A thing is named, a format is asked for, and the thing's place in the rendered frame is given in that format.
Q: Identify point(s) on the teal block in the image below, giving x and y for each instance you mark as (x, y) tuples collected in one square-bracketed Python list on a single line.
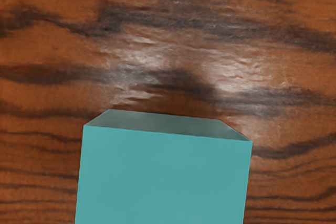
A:
[(162, 176)]

